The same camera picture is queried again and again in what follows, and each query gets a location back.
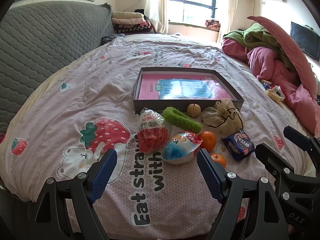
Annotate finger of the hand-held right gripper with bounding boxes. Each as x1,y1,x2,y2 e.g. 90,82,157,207
283,126,320,155
254,142,300,180

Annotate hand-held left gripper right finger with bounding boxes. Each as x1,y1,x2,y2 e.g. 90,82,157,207
197,149,287,240

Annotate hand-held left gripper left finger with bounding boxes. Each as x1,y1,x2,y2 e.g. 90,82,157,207
32,149,118,240

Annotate small orange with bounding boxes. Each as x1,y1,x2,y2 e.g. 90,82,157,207
210,154,226,169

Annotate large orange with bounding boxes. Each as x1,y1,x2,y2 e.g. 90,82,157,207
199,131,216,152

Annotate blue cookie packet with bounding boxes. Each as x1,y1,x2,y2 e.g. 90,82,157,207
221,129,256,161

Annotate blue toy egg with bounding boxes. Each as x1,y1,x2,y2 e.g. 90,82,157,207
164,131,203,165

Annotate red toy egg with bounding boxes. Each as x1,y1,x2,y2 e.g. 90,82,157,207
137,107,168,153

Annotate green plush ring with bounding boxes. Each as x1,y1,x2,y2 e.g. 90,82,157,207
162,107,203,134

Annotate tan round fruit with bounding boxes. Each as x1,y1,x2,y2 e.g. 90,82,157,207
187,103,201,117

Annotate grey shallow cardboard box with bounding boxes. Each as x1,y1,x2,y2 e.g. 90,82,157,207
132,67,245,114

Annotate yellow wafer packet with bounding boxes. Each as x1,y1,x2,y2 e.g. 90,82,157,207
266,89,284,103

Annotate pink blanket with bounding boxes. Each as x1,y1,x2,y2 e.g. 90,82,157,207
222,37,320,138

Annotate black television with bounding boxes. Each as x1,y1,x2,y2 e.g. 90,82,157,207
290,22,320,62

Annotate green garment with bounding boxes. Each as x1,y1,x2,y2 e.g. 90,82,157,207
222,23,298,70

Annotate dark patterned cloth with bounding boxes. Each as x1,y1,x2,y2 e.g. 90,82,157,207
100,34,123,47

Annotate grey quilted headboard cover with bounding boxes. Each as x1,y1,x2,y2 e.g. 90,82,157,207
0,0,115,135

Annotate folded patterned cloth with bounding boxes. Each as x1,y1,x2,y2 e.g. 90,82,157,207
205,19,222,31

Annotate white curtain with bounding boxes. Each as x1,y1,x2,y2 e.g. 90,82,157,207
145,0,171,34
216,0,241,43

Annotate stack of folded blankets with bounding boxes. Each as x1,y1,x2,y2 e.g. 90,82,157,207
111,10,155,35

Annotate black cloth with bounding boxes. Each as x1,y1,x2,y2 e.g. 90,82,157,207
134,9,150,22

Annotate window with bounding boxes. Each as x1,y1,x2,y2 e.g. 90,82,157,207
169,0,218,26

